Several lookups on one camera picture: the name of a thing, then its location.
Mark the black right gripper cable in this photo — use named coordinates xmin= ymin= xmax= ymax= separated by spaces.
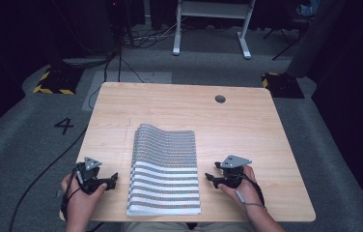
xmin=242 ymin=173 xmax=266 ymax=207

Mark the black tripod stand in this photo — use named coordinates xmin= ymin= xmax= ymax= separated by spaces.
xmin=262 ymin=17 xmax=304 ymax=62

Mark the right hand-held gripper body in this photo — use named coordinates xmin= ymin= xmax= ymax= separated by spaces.
xmin=218 ymin=155 xmax=253 ymax=189

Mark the person's right hand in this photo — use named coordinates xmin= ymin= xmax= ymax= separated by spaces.
xmin=217 ymin=164 xmax=265 ymax=215

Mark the person's left hand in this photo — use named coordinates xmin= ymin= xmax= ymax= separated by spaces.
xmin=60 ymin=173 xmax=108 ymax=218

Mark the striped folded cloth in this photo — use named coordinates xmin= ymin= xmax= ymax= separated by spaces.
xmin=126 ymin=123 xmax=203 ymax=218

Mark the long black floor cable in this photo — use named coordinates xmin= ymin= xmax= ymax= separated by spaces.
xmin=7 ymin=126 xmax=89 ymax=232

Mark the black thin floor cable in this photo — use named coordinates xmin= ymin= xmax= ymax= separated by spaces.
xmin=87 ymin=47 xmax=154 ymax=111

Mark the grey wrist cord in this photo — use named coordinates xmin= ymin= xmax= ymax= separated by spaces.
xmin=235 ymin=189 xmax=266 ymax=223

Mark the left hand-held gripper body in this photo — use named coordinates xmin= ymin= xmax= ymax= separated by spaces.
xmin=74 ymin=157 xmax=108 ymax=195

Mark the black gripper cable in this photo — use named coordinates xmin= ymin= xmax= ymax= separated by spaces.
xmin=60 ymin=166 xmax=85 ymax=221
xmin=242 ymin=173 xmax=266 ymax=207

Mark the black yellow striped base plate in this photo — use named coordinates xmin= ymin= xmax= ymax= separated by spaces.
xmin=32 ymin=65 xmax=85 ymax=96
xmin=261 ymin=72 xmax=306 ymax=100

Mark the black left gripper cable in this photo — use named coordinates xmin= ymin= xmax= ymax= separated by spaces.
xmin=60 ymin=166 xmax=85 ymax=221

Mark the bundle of floor cables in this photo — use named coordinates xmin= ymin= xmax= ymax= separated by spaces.
xmin=121 ymin=17 xmax=187 ymax=50

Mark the grey curtain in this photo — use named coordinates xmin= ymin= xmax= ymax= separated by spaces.
xmin=285 ymin=0 xmax=348 ymax=79

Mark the white desk frame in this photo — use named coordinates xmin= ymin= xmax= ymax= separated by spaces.
xmin=172 ymin=0 xmax=258 ymax=60

